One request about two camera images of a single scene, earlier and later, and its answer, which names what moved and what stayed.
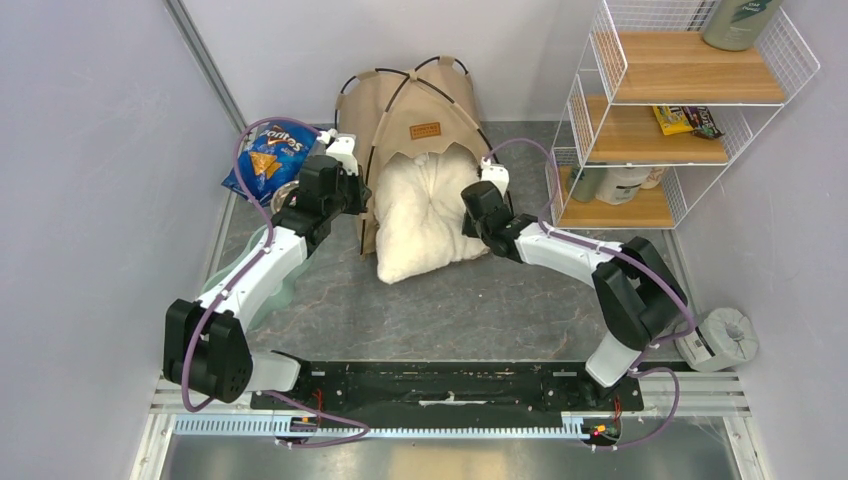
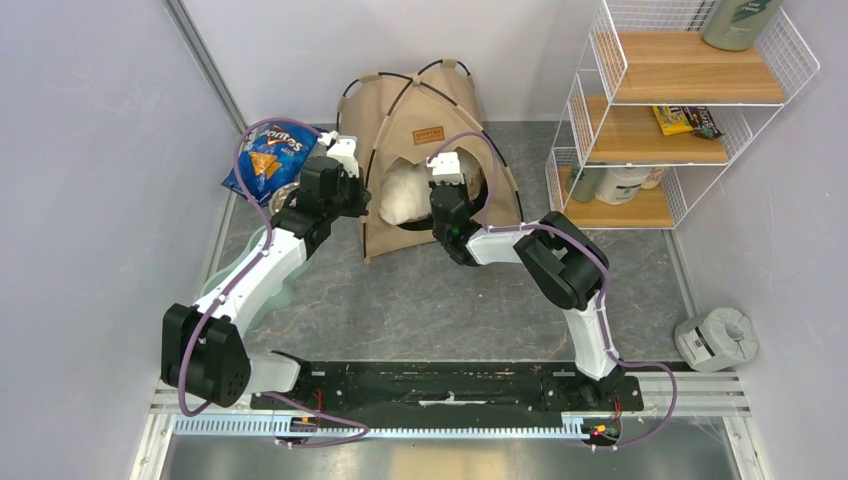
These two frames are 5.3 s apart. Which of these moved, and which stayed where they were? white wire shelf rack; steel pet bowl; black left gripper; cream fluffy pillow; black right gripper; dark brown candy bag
Moved: black right gripper; cream fluffy pillow
Stayed: black left gripper; steel pet bowl; dark brown candy bag; white wire shelf rack
